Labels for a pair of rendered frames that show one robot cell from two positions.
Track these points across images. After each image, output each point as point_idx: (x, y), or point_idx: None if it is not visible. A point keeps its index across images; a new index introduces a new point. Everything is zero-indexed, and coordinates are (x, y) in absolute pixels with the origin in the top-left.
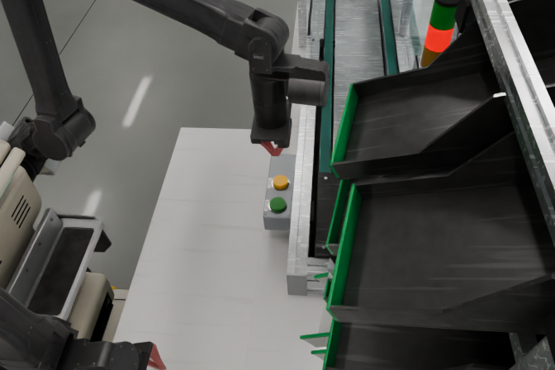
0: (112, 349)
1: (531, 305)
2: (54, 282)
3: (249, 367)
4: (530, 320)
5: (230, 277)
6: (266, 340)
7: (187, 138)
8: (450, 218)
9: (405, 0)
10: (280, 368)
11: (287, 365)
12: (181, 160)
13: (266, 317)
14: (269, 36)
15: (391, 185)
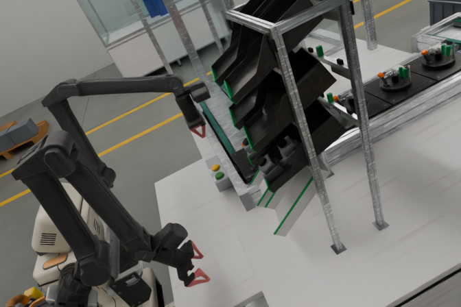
0: (172, 225)
1: (268, 50)
2: (127, 255)
3: (246, 248)
4: (274, 57)
5: (215, 222)
6: (247, 234)
7: (160, 185)
8: (253, 66)
9: None
10: (261, 240)
11: (263, 236)
12: (162, 194)
13: (242, 225)
14: (175, 78)
15: (234, 72)
